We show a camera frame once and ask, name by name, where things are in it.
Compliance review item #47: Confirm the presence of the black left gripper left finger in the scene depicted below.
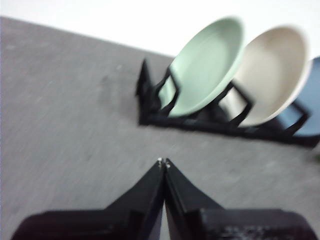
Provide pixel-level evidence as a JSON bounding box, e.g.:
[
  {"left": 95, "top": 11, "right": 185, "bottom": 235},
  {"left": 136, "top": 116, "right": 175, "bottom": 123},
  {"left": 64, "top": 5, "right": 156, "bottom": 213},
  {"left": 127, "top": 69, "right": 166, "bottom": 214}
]
[{"left": 11, "top": 157, "right": 165, "bottom": 240}]

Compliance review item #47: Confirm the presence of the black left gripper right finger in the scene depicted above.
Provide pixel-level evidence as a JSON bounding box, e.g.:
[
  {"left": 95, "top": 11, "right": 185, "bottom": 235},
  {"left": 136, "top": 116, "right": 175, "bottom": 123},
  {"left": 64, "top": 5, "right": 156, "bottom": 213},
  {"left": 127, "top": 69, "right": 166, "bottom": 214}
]
[{"left": 164, "top": 157, "right": 317, "bottom": 240}]

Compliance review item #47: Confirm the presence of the green plate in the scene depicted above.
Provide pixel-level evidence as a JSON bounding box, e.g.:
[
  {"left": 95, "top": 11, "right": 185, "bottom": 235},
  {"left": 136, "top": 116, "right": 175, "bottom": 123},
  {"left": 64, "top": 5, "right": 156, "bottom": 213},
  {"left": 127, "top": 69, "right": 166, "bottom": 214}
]
[{"left": 158, "top": 16, "right": 245, "bottom": 118}]

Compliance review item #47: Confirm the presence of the black plate rack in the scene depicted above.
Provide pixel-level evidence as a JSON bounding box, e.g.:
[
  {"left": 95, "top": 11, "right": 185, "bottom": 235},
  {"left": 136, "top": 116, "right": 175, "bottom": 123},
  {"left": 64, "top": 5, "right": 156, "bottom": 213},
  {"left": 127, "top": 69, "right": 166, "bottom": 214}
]
[{"left": 134, "top": 57, "right": 320, "bottom": 150}]

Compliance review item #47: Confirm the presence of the beige plate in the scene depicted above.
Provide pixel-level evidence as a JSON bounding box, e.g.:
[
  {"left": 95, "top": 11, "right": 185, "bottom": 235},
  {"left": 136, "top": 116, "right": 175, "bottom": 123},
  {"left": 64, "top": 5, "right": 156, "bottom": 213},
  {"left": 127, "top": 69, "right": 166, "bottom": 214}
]
[{"left": 219, "top": 24, "right": 312, "bottom": 128}]

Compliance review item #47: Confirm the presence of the blue plate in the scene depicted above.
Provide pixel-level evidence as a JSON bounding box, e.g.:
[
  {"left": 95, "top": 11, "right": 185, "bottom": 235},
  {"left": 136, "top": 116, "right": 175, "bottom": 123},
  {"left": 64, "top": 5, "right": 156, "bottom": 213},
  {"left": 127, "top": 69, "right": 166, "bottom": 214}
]
[{"left": 276, "top": 56, "right": 320, "bottom": 138}]

